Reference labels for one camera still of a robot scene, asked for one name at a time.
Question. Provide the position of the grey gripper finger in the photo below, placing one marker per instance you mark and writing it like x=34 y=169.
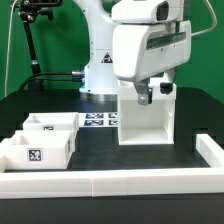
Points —
x=144 y=92

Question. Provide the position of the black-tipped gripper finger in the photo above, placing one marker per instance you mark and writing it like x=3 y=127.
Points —
x=166 y=86

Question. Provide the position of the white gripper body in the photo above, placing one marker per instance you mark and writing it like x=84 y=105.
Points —
x=142 y=51

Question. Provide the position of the white drawer cabinet box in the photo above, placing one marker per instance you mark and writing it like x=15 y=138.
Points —
x=145 y=125

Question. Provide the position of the white front drawer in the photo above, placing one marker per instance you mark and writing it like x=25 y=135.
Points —
x=29 y=150

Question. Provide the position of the white drawer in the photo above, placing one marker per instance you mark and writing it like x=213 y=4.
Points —
x=52 y=121
x=29 y=150

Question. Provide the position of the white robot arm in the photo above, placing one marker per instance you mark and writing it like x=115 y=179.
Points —
x=100 y=81

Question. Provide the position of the white rear drawer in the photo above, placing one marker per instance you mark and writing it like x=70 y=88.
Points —
x=52 y=121

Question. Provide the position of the white fiducial marker sheet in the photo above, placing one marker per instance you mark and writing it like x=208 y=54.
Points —
x=105 y=119

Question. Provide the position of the white table border fence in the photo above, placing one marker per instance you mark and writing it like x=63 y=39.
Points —
x=119 y=182

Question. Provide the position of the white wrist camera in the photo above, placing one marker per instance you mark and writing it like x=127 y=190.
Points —
x=147 y=11

